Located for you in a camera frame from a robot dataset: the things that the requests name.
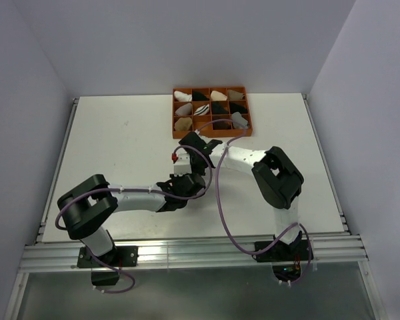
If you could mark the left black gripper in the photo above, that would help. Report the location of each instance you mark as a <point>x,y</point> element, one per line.
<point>173,178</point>

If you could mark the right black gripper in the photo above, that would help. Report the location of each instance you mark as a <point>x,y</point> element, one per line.
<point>201,171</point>

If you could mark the dark brown sock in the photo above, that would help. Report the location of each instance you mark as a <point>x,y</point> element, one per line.
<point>221,123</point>

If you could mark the grey sock black stripes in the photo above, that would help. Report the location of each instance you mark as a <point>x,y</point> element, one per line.
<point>238,121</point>

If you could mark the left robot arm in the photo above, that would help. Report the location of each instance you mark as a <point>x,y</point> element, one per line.
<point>84,209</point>

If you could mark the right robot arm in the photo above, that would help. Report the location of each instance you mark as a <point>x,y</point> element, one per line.
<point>278,180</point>

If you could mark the beige rolled sock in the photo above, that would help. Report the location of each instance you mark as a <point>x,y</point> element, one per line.
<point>183,124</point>

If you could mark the orange compartment tray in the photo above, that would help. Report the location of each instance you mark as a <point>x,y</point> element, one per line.
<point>204,123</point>

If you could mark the white black striped rolled sock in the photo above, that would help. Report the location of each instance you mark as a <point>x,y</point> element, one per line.
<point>202,110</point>

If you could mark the grey rolled sock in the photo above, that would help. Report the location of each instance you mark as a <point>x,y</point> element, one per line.
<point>184,110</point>

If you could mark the dark green rolled sock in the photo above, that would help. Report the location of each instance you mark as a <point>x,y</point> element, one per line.
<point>218,109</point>

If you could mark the black rolled sock right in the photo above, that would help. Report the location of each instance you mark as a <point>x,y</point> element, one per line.
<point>237,107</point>

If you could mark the black rolled sock top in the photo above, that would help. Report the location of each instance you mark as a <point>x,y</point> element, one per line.
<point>199,96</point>

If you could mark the cream rolled sock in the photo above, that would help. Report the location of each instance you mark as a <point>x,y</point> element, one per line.
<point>218,96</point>

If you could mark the taupe rolled sock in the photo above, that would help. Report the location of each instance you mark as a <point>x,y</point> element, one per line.
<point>235,95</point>

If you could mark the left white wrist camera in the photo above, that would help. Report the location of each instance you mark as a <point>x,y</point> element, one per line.
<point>181,164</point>

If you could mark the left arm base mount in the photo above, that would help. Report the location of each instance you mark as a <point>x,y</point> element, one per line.
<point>103,268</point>

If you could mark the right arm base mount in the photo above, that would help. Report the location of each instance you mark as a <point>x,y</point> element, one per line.
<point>288,261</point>

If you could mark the aluminium frame rail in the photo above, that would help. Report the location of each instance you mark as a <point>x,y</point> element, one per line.
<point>190,253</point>

